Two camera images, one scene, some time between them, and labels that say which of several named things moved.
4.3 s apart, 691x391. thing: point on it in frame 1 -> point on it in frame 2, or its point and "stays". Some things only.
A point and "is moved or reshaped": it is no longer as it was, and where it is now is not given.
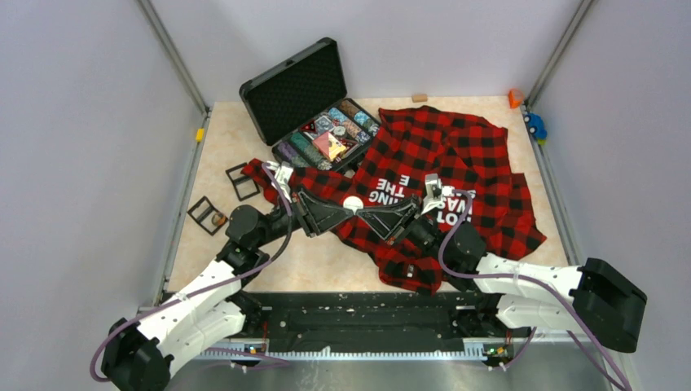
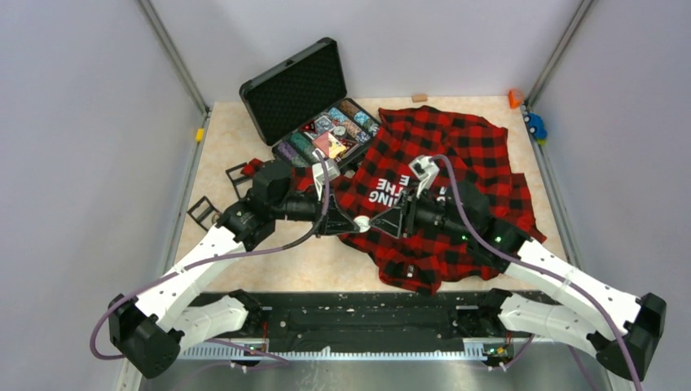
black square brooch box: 244,185 is moved or reshaped
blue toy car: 535,125 stays
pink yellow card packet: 329,146 stays
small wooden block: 420,98 stays
